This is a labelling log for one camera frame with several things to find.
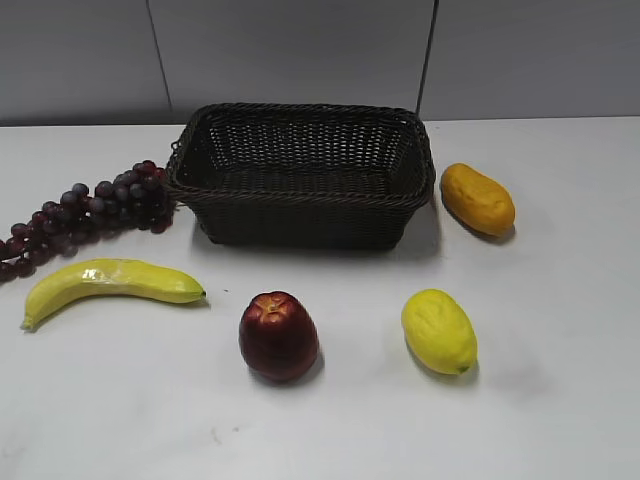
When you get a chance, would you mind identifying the orange mango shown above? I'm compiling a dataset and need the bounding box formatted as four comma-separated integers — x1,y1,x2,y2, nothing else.
440,163,516,237

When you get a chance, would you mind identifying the purple grape bunch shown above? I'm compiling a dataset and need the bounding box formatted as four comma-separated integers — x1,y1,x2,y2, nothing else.
1,160,176,284

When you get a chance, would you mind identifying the red apple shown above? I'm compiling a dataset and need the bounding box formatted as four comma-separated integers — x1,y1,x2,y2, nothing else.
239,291,320,383

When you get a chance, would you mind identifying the yellow lemon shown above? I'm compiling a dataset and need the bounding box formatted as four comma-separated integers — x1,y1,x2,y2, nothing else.
401,289,478,375

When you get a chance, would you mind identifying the black woven basket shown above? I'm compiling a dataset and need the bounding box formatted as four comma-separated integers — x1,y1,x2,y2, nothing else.
165,103,435,250

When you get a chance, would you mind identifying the yellow banana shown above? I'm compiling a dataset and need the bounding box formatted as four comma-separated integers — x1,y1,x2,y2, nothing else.
21,258,206,332

